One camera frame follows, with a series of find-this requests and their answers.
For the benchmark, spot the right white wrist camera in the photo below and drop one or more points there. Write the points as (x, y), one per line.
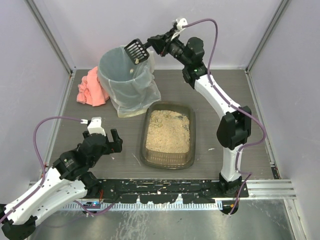
(178, 27)

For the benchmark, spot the pink crumpled cloth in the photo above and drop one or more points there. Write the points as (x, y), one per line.
(90, 90)

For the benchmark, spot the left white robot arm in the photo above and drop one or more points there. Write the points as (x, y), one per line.
(67, 180)

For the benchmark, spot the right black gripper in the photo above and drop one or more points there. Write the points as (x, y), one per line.
(160, 44)

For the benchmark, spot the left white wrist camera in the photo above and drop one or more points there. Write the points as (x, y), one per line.
(94, 126)

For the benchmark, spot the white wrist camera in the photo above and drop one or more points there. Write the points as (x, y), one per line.
(178, 27)
(94, 126)

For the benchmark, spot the right aluminium frame post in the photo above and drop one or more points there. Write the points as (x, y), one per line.
(280, 10)

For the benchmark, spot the white slotted cable duct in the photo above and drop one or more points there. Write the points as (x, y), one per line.
(175, 206)

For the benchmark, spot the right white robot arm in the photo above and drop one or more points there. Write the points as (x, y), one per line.
(235, 123)

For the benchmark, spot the black slotted litter scoop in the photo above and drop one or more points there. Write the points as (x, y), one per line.
(137, 51)

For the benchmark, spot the aluminium frame post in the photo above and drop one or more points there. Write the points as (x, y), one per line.
(48, 34)
(280, 10)

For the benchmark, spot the left aluminium frame post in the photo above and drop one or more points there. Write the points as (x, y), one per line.
(48, 34)

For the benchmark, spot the dark translucent litter box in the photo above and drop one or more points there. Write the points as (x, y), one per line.
(168, 139)

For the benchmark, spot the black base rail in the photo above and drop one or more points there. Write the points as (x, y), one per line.
(160, 191)

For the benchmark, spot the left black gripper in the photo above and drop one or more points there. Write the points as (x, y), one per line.
(108, 143)

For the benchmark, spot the bin with plastic liner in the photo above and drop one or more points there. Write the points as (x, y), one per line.
(131, 88)

